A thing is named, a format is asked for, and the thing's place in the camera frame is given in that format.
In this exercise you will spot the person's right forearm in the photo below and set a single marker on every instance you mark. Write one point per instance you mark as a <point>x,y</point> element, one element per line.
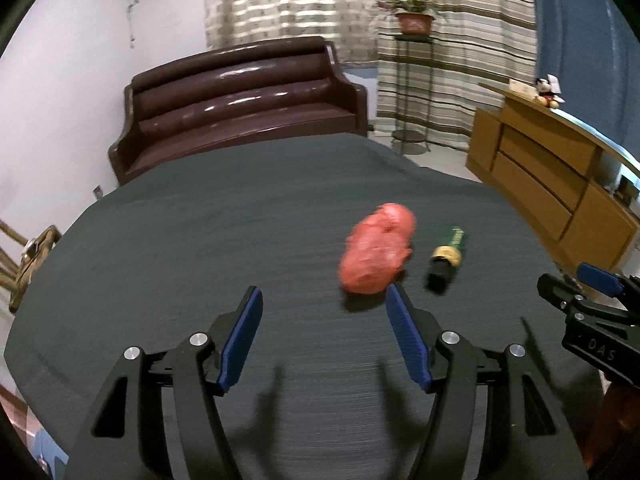
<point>622,420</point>

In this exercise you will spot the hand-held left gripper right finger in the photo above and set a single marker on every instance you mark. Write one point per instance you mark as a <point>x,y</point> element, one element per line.
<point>407,345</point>

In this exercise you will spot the green bottle with black cap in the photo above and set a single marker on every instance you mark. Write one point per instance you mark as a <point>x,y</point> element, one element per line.
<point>447,255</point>

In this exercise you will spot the wooden chair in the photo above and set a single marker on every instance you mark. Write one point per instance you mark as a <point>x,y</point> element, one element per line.
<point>37,255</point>

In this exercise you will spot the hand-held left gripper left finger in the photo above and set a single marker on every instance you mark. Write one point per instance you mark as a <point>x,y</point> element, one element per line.
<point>242,340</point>

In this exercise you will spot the potted plant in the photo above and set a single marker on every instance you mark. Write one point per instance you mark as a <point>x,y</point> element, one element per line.
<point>415,22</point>

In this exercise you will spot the dark brown leather sofa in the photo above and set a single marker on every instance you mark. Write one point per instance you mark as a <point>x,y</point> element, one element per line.
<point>240,110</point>

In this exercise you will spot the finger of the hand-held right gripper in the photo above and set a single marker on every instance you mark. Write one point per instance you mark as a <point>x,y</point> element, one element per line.
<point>597,279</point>
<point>552,287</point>

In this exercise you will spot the small pale box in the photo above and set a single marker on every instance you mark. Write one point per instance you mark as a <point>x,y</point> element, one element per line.
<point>520,87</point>

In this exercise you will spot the small brown box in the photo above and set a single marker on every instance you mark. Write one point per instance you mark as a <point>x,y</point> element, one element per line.
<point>627,190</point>

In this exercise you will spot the striped curtain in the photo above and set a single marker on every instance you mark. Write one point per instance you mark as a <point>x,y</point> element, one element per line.
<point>475,35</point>

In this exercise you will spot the wall outlet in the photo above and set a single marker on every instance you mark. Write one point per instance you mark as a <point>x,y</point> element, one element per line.
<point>98,191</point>

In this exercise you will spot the mouse plush toy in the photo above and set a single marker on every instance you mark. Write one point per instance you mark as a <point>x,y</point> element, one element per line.
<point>545,90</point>

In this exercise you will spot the beige patterned curtain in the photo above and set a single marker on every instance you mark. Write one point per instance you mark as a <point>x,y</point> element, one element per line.
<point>275,5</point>

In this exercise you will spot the wooden cabinet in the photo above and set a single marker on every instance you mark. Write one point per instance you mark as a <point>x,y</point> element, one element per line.
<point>540,185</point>

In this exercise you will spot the red plastic bag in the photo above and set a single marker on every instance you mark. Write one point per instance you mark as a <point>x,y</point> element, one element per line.
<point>380,250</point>

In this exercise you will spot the black metal plant stand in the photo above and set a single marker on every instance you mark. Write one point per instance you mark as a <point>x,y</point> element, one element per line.
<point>410,135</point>

